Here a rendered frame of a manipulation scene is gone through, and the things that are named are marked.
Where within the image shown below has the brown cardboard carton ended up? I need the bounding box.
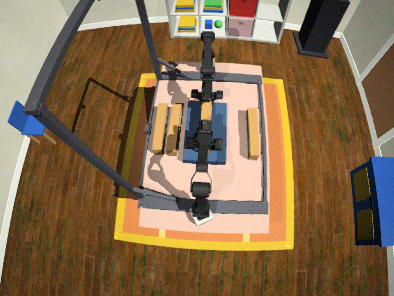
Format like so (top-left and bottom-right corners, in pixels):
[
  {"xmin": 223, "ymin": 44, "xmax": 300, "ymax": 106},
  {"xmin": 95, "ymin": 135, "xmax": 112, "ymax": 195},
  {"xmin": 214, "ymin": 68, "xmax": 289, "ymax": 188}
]
[
  {"xmin": 246, "ymin": 108, "xmax": 260, "ymax": 160},
  {"xmin": 152, "ymin": 103, "xmax": 168, "ymax": 155},
  {"xmin": 166, "ymin": 104, "xmax": 182, "ymax": 156},
  {"xmin": 201, "ymin": 101, "xmax": 212, "ymax": 120}
]

